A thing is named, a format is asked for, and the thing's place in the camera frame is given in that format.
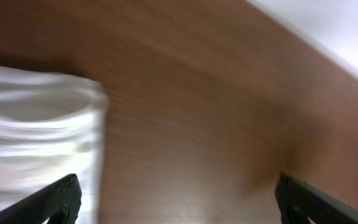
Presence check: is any white t-shirt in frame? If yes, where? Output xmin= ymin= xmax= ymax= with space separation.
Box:
xmin=0 ymin=67 xmax=108 ymax=223

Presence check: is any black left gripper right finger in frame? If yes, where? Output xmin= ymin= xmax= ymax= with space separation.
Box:
xmin=275 ymin=172 xmax=358 ymax=224

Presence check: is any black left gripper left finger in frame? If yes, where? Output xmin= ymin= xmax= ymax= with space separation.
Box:
xmin=0 ymin=174 xmax=82 ymax=224

